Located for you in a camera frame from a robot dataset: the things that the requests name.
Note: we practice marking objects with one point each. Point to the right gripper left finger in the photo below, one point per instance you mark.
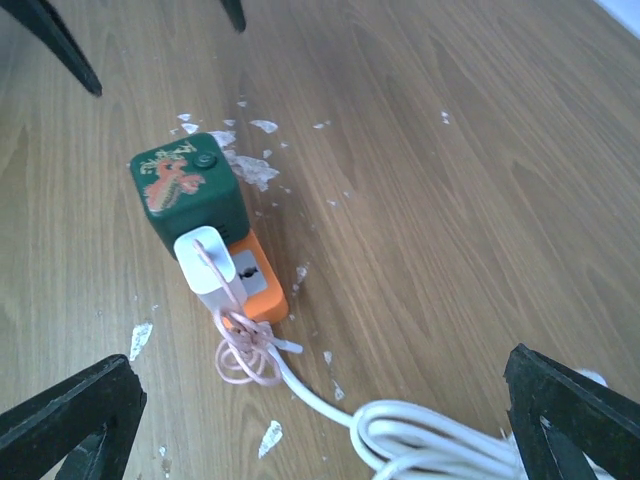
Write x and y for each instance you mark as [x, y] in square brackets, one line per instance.
[86, 424]

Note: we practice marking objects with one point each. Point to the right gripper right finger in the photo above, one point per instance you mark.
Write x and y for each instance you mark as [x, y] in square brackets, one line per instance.
[563, 420]

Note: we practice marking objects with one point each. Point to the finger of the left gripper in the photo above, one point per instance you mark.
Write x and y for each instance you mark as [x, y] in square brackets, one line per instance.
[235, 13]
[43, 20]

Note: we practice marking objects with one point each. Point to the white usb charger plug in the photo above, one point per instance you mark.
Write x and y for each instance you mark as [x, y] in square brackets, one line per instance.
[209, 269]

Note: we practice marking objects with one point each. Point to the green cube plug adapter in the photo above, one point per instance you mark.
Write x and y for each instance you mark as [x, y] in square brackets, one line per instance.
[189, 183]

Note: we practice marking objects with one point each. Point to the orange power strip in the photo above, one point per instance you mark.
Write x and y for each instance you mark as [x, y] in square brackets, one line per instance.
[266, 299]

